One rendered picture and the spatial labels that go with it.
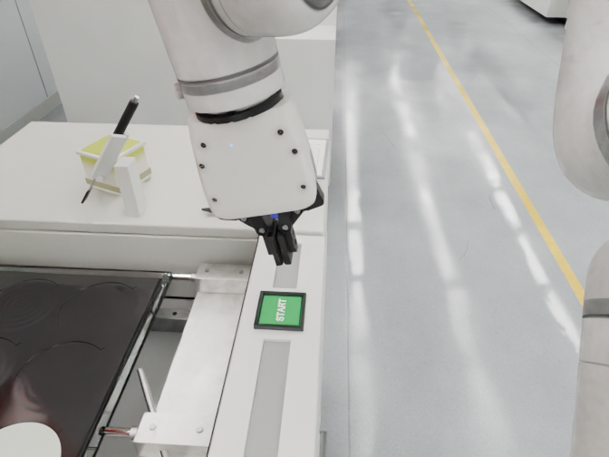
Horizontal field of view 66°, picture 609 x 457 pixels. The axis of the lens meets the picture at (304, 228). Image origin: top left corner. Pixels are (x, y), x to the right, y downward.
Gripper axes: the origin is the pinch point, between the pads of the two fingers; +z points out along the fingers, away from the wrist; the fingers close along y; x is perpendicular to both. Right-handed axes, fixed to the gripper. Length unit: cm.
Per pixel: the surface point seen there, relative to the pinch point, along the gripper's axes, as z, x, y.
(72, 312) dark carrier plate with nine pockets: 10.1, 3.8, -31.8
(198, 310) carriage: 15.2, 7.0, -16.5
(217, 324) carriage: 15.9, 4.7, -13.2
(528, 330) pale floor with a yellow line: 121, 87, 58
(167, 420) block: 12.9, -11.2, -14.2
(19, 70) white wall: 26, 264, -217
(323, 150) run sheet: 10.0, 39.4, 1.2
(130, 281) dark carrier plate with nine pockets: 11.2, 10.1, -26.2
